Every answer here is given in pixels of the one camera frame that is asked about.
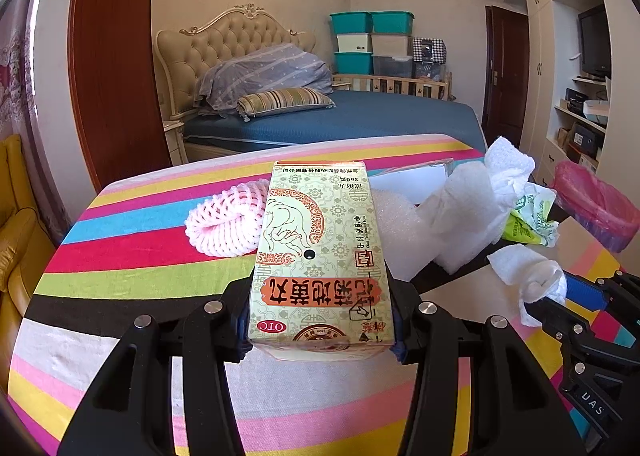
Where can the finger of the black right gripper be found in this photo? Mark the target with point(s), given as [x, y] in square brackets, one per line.
[610, 305]
[569, 328]

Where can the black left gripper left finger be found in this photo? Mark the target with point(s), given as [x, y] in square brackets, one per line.
[127, 408]

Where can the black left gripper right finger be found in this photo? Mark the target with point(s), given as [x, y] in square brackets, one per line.
[514, 408]

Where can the white tissue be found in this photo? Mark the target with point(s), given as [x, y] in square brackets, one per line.
[535, 276]

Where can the green printed plastic bag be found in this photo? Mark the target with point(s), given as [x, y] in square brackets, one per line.
[529, 221]

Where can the white foam sheet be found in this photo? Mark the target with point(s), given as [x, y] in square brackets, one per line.
[450, 227]

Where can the pink foam fruit net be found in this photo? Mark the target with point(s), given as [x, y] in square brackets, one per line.
[229, 224]

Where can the cream patterned medicine box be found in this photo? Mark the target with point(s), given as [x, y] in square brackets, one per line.
[320, 288]

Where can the small white carton box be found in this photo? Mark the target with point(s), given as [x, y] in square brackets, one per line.
[415, 182]

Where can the pink lined trash bin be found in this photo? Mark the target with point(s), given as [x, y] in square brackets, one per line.
[599, 207]

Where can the black safe box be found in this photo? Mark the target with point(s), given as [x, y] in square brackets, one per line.
[587, 141]

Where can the striped colourful table cloth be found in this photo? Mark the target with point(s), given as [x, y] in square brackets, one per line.
[128, 255]

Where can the white built-in wardrobe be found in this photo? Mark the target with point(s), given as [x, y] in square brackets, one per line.
[555, 66]

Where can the yellow leather armchair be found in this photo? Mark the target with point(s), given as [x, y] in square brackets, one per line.
[26, 247]

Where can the dark wooden door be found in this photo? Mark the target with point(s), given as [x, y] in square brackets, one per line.
[507, 73]

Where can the black television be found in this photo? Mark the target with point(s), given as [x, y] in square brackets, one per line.
[595, 42]

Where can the cream bedside table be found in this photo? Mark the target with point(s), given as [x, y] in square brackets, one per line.
[173, 131]

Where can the checkered black white bag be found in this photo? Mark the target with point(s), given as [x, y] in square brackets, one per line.
[432, 50]

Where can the bed with blue cover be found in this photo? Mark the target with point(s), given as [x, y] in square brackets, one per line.
[354, 115]

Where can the pink lace curtain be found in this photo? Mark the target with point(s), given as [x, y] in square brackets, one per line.
[19, 113]

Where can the grey clear storage bin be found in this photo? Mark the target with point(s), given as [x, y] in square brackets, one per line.
[393, 66]

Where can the grey folded duvet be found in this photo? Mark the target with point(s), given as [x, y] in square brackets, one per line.
[270, 68]

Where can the beige storage bin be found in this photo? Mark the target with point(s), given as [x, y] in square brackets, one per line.
[391, 45]

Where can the teal storage bin bottom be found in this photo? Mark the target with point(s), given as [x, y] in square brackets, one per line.
[359, 63]

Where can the teal storage bin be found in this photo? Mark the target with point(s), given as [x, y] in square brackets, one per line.
[359, 63]
[351, 22]
[392, 22]

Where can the teal storage bin top right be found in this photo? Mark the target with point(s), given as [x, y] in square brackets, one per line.
[392, 22]

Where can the striped pillow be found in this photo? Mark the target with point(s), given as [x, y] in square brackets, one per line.
[285, 100]

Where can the beige tufted headboard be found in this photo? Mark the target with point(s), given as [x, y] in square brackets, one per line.
[183, 56]

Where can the white storage bin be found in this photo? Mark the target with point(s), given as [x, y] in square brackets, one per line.
[354, 42]

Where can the teal storage bin top left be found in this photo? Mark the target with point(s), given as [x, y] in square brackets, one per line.
[351, 22]

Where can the wooden crib rail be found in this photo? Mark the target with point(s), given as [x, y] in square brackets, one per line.
[419, 87]

